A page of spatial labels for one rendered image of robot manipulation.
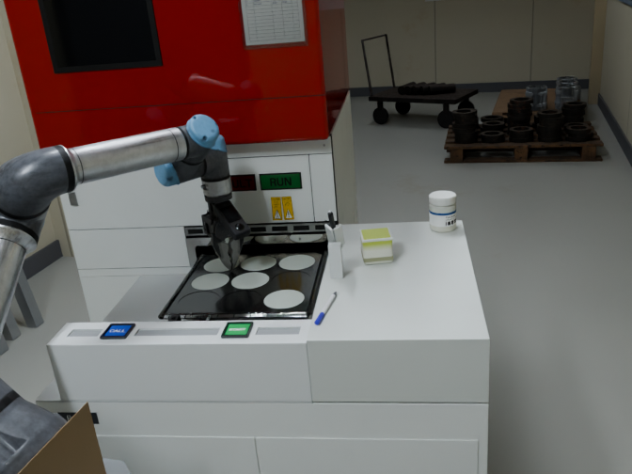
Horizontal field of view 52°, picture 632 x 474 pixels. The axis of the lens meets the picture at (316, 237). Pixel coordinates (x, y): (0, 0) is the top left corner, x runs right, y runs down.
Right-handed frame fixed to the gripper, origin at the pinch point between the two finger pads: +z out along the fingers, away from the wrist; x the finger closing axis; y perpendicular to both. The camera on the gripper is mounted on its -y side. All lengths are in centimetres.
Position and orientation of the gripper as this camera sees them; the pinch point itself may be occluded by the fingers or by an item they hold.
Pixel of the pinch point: (231, 265)
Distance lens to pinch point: 177.3
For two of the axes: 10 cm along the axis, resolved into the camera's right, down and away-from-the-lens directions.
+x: -8.3, 2.7, -4.9
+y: -5.6, -2.7, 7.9
